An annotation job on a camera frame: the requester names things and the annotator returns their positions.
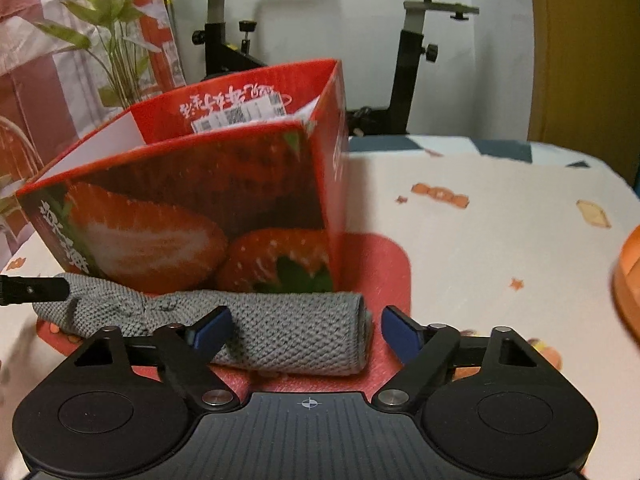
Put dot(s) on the red strawberry cardboard box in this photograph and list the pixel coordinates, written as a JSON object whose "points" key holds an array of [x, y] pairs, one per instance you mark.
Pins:
{"points": [[175, 185]]}

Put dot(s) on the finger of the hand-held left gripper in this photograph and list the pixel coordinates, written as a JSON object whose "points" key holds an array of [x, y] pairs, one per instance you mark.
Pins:
{"points": [[35, 290]]}

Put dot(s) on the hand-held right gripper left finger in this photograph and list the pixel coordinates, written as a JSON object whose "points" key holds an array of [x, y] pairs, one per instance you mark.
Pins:
{"points": [[212, 330]]}

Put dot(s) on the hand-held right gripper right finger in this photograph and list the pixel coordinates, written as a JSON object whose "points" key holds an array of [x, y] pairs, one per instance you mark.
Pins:
{"points": [[400, 332]]}

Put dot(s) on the grey knitted towel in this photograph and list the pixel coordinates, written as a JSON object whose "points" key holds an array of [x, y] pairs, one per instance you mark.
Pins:
{"points": [[300, 330]]}

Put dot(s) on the orange plastic object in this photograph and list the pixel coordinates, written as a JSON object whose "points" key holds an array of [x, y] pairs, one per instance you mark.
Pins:
{"points": [[629, 285]]}

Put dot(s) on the black exercise bike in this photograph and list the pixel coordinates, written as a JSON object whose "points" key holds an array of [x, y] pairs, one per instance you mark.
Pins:
{"points": [[405, 60]]}

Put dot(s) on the printed white tablecloth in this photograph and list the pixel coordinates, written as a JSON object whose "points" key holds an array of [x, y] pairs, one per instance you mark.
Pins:
{"points": [[475, 260]]}

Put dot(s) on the wooden door frame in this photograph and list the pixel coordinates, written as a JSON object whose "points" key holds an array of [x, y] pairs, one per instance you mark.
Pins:
{"points": [[575, 60]]}

